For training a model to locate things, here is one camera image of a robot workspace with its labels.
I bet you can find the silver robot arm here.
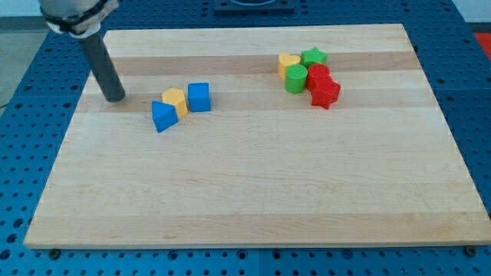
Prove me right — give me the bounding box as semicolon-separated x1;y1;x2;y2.
38;0;119;38

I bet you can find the blue triangle block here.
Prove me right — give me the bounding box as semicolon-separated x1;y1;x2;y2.
151;101;179;133

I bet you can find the wooden board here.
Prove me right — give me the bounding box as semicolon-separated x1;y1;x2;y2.
24;24;490;249

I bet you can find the blue cube block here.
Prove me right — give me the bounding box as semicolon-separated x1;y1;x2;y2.
188;83;212;112

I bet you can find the green cylinder block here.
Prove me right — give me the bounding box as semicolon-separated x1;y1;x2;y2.
285;64;308;94

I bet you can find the yellow hexagon block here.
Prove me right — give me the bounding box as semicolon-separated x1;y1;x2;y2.
162;88;189;119

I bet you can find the yellow heart block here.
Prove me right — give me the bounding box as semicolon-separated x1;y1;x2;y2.
277;53;301;80

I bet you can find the red star block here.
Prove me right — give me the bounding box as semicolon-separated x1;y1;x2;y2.
311;78;341;110

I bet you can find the red cylinder block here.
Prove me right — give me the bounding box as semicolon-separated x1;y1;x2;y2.
306;64;332;91

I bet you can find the green star block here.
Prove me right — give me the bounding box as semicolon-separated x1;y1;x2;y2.
301;47;328;68

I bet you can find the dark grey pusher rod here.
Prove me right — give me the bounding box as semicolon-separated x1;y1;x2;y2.
78;32;125;103

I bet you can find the left black board stopper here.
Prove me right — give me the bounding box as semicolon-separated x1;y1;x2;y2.
48;248;61;260

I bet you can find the black board stopper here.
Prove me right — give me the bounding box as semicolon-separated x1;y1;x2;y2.
48;248;61;260
464;245;477;258

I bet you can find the right black board stopper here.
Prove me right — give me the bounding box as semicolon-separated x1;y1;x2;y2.
464;245;477;258

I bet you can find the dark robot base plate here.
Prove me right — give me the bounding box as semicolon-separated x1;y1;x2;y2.
211;0;295;14

